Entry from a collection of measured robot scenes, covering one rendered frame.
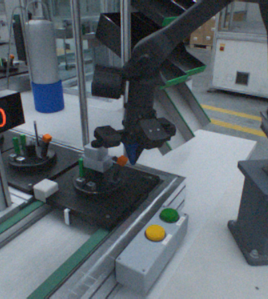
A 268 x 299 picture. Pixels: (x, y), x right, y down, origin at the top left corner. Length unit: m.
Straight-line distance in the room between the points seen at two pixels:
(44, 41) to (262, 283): 1.35
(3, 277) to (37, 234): 0.13
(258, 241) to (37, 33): 1.30
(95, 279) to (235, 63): 4.59
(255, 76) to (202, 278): 4.33
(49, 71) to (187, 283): 1.24
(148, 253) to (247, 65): 4.43
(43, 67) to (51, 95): 0.15
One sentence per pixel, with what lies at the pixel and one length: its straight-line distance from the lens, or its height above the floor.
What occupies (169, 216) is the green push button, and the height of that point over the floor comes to 0.97.
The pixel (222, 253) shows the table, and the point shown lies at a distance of 0.83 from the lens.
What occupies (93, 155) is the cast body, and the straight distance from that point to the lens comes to 0.78.
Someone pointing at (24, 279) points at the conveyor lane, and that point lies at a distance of 0.71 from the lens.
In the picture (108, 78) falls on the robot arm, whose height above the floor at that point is 1.27.
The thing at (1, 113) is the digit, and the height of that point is 1.21.
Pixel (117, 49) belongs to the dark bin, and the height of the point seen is 1.28.
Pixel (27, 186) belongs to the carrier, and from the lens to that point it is 0.88.
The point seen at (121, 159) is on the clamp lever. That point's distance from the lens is 0.75.
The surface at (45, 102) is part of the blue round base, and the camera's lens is 1.70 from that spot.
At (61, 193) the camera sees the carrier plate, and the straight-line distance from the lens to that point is 0.83.
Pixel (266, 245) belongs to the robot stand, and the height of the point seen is 0.91.
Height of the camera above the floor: 1.43
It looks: 27 degrees down
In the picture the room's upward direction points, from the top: straight up
